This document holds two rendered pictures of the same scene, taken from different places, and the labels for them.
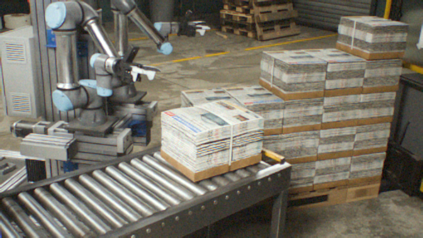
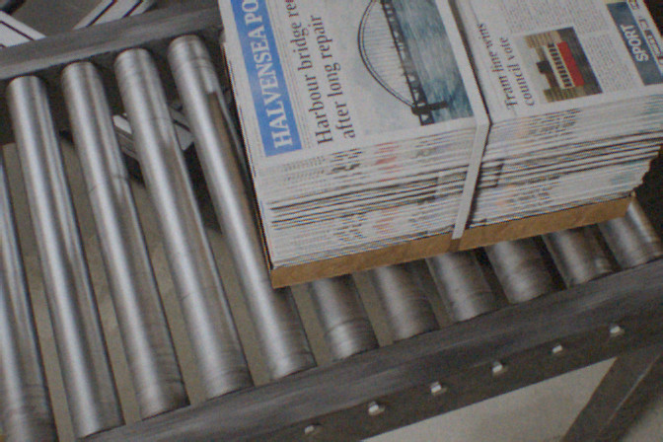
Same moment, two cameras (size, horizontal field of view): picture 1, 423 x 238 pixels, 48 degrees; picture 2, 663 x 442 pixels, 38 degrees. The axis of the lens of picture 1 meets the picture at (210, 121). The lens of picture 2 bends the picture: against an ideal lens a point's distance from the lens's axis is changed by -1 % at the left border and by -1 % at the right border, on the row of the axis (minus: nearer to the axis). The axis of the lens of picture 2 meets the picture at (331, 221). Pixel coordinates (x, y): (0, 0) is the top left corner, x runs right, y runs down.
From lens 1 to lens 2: 144 cm
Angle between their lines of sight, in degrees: 42
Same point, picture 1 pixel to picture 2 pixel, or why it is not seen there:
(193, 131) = (260, 137)
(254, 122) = (623, 108)
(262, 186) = (574, 350)
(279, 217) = (639, 383)
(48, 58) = not seen: outside the picture
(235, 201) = (423, 405)
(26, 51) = not seen: outside the picture
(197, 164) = (287, 244)
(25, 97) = not seen: outside the picture
